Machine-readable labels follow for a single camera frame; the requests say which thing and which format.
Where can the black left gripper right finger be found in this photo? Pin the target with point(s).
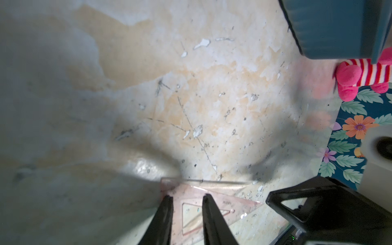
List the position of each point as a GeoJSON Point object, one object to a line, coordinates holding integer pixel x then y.
{"type": "Point", "coordinates": [215, 229]}

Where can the pink white plush doll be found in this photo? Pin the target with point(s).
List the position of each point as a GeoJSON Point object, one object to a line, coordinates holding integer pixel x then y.
{"type": "Point", "coordinates": [352, 74]}

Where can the brown triangle ruler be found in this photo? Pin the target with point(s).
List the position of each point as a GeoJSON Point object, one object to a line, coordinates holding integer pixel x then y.
{"type": "Point", "coordinates": [188, 196]}

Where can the teal plastic storage box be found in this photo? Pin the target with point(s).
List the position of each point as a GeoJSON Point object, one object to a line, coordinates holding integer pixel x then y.
{"type": "Point", "coordinates": [339, 29]}

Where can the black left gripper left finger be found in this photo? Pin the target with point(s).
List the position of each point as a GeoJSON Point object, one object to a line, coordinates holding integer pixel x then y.
{"type": "Point", "coordinates": [159, 230]}

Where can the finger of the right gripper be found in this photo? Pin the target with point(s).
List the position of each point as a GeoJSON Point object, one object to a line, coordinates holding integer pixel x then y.
{"type": "Point", "coordinates": [323, 211]}

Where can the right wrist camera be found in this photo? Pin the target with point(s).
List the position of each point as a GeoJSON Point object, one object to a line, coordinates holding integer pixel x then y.
{"type": "Point", "coordinates": [376, 183]}

